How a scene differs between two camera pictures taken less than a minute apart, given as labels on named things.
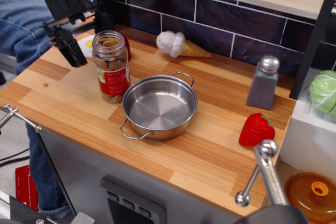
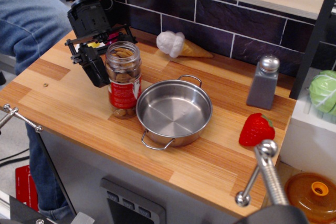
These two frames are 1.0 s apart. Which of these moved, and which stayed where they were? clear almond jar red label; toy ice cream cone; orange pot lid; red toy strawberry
Moved: clear almond jar red label
Stayed: orange pot lid; red toy strawberry; toy ice cream cone
